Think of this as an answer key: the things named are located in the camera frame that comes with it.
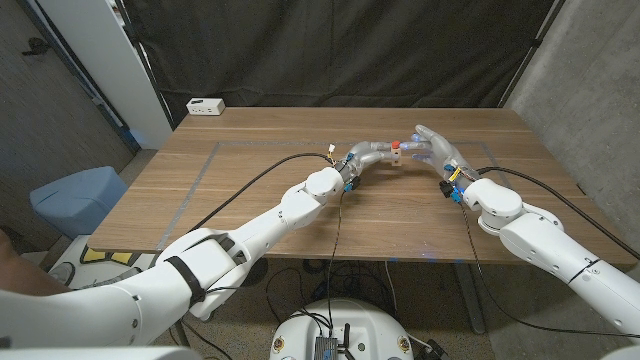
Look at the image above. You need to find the yellow and black floor object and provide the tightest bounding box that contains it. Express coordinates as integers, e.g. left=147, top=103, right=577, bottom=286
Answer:
left=79, top=245, right=134, bottom=265

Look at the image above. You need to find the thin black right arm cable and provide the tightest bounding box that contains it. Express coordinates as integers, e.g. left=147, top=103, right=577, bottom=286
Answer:
left=458, top=200, right=640, bottom=339

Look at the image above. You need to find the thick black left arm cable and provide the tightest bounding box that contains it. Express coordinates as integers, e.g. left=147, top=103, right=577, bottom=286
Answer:
left=187, top=152, right=334, bottom=234

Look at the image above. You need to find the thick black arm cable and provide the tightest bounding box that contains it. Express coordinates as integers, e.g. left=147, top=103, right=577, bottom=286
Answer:
left=477, top=166, right=640, bottom=261
left=187, top=152, right=334, bottom=234

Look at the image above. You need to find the white cabinet panel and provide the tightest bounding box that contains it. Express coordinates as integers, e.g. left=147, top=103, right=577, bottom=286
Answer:
left=37, top=0, right=174, bottom=150

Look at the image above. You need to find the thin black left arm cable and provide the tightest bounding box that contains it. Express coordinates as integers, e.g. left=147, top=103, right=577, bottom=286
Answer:
left=204, top=189, right=349, bottom=336

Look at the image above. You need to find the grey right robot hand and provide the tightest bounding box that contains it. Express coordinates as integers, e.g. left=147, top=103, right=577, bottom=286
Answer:
left=399, top=124, right=484, bottom=189

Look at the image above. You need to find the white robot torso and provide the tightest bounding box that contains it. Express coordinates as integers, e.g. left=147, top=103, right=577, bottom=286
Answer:
left=269, top=298, right=414, bottom=360

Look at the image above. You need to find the person's bare limb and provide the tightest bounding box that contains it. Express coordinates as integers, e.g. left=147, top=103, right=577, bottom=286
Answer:
left=0, top=232, right=74, bottom=297

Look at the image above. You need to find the grey table leg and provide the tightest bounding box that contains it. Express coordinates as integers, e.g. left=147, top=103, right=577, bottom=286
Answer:
left=452, top=262, right=487, bottom=335

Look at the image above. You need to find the black floor cable tangle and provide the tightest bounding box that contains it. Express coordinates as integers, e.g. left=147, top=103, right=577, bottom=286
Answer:
left=264, top=258, right=396, bottom=326

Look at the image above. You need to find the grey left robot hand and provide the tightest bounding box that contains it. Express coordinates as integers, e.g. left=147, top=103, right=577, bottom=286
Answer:
left=333, top=140, right=403, bottom=182

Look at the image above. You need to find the blue padded stool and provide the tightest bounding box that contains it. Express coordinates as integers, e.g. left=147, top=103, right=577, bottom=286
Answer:
left=28, top=165, right=129, bottom=241

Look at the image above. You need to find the grey module on torso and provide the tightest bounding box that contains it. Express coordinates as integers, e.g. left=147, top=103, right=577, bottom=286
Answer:
left=313, top=335, right=340, bottom=360

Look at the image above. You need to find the white power strip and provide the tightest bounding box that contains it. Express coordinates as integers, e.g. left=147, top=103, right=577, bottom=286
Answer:
left=185, top=97, right=226, bottom=117

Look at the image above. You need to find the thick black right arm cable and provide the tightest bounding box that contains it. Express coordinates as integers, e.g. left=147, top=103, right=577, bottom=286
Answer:
left=477, top=166, right=640, bottom=261

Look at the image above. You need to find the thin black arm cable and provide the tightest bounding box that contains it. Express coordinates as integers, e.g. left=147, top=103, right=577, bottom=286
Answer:
left=204, top=189, right=349, bottom=336
left=458, top=200, right=640, bottom=339

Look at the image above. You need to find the black backdrop stand pole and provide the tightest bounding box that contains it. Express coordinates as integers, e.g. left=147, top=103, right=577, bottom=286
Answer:
left=114, top=0, right=176, bottom=131
left=497, top=0, right=569, bottom=109

